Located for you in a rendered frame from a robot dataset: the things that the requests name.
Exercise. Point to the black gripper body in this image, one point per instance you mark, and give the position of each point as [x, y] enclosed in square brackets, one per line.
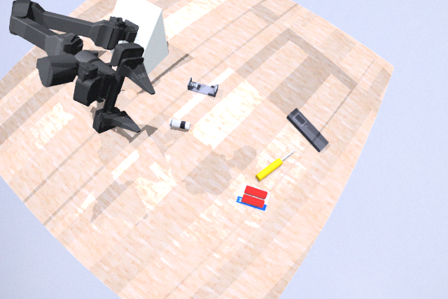
[110, 88]

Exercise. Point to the yellow-handled screwdriver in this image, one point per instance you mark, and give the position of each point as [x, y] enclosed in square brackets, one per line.
[266, 171]

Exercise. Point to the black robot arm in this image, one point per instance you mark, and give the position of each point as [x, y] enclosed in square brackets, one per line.
[66, 57]

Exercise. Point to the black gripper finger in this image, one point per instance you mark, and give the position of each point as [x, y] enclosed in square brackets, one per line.
[134, 69]
[120, 119]

